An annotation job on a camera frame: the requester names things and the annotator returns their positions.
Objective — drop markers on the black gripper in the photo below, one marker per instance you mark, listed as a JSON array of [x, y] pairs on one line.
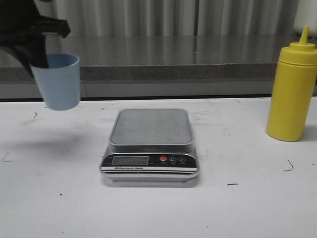
[[22, 28]]

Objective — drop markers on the light blue plastic cup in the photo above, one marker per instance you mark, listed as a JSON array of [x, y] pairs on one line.
[[59, 84]]

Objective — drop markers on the yellow squeeze bottle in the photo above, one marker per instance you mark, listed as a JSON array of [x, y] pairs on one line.
[[293, 88]]

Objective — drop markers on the silver electronic kitchen scale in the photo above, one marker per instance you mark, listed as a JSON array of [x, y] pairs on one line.
[[151, 145]]

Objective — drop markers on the grey stone counter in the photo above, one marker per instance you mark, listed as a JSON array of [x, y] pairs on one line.
[[118, 68]]

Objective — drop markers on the white rice cooker appliance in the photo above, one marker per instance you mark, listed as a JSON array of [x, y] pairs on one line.
[[306, 14]]

